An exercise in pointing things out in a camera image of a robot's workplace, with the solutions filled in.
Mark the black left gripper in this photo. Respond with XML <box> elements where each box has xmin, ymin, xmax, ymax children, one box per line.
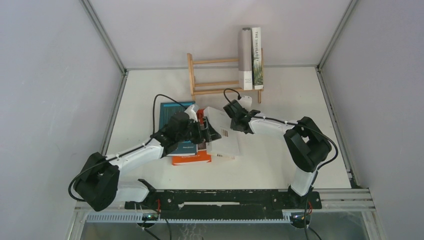
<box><xmin>176</xmin><ymin>116</ymin><xmax>221</xmax><ymax>145</ymax></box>

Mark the white thick book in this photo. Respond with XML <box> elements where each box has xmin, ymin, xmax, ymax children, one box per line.
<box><xmin>203</xmin><ymin>106</ymin><xmax>240</xmax><ymax>159</ymax></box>

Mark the orange book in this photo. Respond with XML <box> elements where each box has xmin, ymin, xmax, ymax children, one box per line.
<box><xmin>171</xmin><ymin>109</ymin><xmax>213</xmax><ymax>167</ymax></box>

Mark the teal Humor book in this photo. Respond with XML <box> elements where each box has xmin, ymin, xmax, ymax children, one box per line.
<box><xmin>158</xmin><ymin>102</ymin><xmax>198</xmax><ymax>157</ymax></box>

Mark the white Singularity palm book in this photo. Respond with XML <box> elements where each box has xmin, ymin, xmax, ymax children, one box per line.
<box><xmin>251</xmin><ymin>27</ymin><xmax>264</xmax><ymax>90</ymax></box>

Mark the grey notebook with elastic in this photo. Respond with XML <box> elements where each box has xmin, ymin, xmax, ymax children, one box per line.
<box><xmin>237</xmin><ymin>27</ymin><xmax>253</xmax><ymax>91</ymax></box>

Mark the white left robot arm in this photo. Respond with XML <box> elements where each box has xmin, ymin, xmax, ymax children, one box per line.
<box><xmin>68</xmin><ymin>112</ymin><xmax>222</xmax><ymax>212</ymax></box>

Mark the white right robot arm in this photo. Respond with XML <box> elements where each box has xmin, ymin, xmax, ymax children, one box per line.
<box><xmin>203</xmin><ymin>100</ymin><xmax>338</xmax><ymax>208</ymax></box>

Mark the wooden book rack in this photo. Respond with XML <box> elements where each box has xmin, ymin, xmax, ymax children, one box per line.
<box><xmin>187</xmin><ymin>53</ymin><xmax>244</xmax><ymax>100</ymax></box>

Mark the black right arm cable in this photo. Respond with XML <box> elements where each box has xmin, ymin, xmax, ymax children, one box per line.
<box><xmin>223</xmin><ymin>88</ymin><xmax>339</xmax><ymax>240</ymax></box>

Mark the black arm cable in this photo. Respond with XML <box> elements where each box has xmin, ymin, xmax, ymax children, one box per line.
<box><xmin>67</xmin><ymin>94</ymin><xmax>190</xmax><ymax>203</ymax></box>
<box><xmin>223</xmin><ymin>88</ymin><xmax>339</xmax><ymax>240</ymax></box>

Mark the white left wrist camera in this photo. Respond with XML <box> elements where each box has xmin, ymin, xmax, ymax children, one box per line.
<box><xmin>184</xmin><ymin>104</ymin><xmax>199</xmax><ymax>122</ymax></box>

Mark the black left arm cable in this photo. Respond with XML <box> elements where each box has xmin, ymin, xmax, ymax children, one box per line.
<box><xmin>67</xmin><ymin>94</ymin><xmax>190</xmax><ymax>203</ymax></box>

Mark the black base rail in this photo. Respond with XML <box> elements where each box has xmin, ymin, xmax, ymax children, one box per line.
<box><xmin>124</xmin><ymin>189</ymin><xmax>323</xmax><ymax>221</ymax></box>

